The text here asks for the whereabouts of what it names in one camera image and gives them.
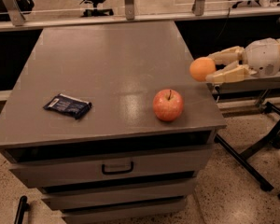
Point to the grey drawer cabinet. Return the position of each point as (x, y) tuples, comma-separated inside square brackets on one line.
[(119, 68)]

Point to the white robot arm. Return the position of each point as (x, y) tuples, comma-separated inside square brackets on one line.
[(259, 59)]

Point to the orange fruit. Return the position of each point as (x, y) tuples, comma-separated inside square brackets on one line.
[(201, 68)]

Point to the red apple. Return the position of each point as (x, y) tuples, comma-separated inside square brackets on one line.
[(168, 105)]

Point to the black drawer handle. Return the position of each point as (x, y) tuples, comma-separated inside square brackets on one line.
[(117, 168)]

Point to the black bar bottom left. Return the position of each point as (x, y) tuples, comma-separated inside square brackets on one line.
[(23, 207)]

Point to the dark blue snack packet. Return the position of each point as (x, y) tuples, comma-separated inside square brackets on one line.
[(69, 106)]

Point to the metal rail frame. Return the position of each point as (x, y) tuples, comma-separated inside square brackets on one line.
[(36, 14)]

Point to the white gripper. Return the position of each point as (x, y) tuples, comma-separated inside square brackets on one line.
[(261, 58)]

